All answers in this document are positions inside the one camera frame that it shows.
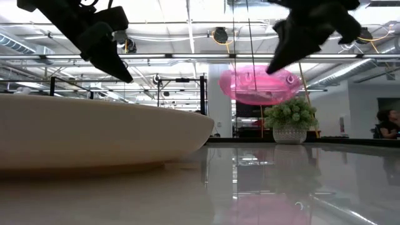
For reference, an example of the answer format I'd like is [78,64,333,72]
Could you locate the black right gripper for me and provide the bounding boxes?
[266,0,362,75]

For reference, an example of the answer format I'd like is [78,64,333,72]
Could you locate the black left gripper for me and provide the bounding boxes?
[17,0,134,83]

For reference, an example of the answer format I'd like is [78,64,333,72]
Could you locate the small pink translucent plate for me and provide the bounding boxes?
[218,64,301,106]

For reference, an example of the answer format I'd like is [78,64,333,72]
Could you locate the beige plate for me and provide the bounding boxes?
[0,92,215,172]

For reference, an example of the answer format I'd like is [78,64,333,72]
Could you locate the green plant in white pot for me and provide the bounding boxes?
[264,96,319,144]

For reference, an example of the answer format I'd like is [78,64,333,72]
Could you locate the person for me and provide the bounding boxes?
[376,109,400,140]

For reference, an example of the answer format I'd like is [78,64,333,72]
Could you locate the black ceiling cable reel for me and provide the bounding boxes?
[356,27,373,44]
[213,27,229,44]
[124,37,138,54]

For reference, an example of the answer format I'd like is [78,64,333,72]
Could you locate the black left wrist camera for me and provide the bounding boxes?
[93,6,129,32]

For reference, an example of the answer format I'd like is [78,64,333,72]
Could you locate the black looped cable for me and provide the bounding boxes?
[245,0,259,91]

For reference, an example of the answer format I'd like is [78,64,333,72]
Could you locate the silver air duct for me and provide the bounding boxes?
[307,39,400,89]
[0,32,56,56]

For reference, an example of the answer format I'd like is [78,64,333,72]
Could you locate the thin black cable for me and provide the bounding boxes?
[231,0,236,138]

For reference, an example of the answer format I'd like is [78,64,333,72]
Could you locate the black aluminium table frame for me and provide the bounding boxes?
[206,136,400,148]

